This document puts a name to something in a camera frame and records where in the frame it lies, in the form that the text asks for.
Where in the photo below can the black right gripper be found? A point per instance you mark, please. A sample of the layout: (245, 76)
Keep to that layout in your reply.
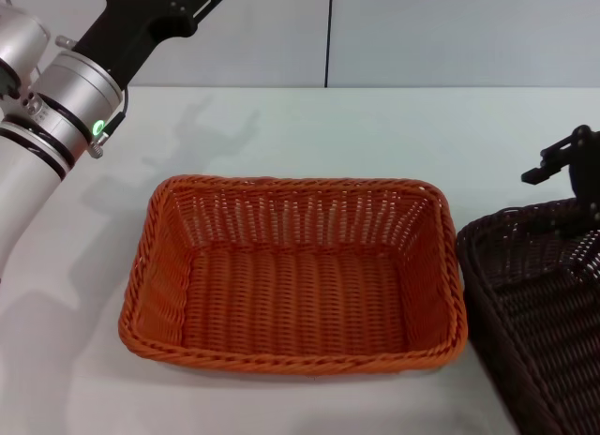
(586, 172)

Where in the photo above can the dark brown woven plastic basket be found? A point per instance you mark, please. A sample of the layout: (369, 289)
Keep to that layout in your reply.
(539, 322)

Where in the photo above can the black vertical wall strip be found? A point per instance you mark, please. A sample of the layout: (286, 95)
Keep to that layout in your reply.
(329, 32)

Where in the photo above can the orange woven plastic basket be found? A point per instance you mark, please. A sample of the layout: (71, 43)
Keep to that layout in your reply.
(295, 289)

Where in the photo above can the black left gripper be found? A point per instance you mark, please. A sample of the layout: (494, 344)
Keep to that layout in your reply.
(136, 27)

